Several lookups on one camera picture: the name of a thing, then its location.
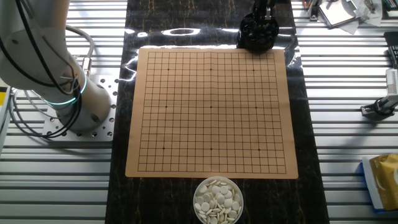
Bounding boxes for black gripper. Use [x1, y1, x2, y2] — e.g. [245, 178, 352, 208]
[252, 0, 277, 22]

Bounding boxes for tan go board mat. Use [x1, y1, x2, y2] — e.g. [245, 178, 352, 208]
[125, 47, 299, 180]

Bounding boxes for black bowl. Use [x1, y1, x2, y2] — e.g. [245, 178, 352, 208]
[236, 12, 280, 53]

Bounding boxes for silver flat tablet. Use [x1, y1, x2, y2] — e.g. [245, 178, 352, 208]
[317, 0, 358, 29]

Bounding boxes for crumpled white paper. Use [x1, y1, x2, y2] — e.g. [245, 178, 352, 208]
[338, 0, 384, 35]

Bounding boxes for black keypad device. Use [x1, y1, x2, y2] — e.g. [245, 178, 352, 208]
[383, 30, 398, 69]

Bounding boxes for white ribbed device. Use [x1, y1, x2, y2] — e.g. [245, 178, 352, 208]
[385, 68, 398, 96]

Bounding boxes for black marble pattern mat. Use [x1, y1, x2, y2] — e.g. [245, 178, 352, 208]
[104, 0, 330, 224]

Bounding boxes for yellow and blue box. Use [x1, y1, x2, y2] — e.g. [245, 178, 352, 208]
[360, 155, 398, 214]

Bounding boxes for white bowl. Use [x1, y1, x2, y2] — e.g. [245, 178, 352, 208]
[192, 176, 245, 224]

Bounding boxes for yellow foil packet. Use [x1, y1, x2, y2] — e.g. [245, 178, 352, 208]
[369, 153, 398, 212]

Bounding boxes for yellow topped white box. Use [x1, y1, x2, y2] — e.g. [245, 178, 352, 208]
[0, 81, 12, 155]

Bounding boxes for metal bracket with orange wire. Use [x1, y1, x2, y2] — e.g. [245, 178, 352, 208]
[303, 0, 322, 22]

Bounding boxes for metal camera clamp mount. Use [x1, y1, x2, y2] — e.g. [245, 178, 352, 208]
[360, 93, 398, 121]

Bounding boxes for thick grey hose cable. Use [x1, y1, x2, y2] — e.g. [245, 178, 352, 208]
[64, 24, 96, 78]

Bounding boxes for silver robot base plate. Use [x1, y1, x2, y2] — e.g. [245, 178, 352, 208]
[42, 74, 118, 142]

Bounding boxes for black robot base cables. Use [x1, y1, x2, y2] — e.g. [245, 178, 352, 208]
[0, 0, 83, 139]

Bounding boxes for thin grey cable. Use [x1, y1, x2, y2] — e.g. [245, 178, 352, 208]
[8, 88, 63, 139]

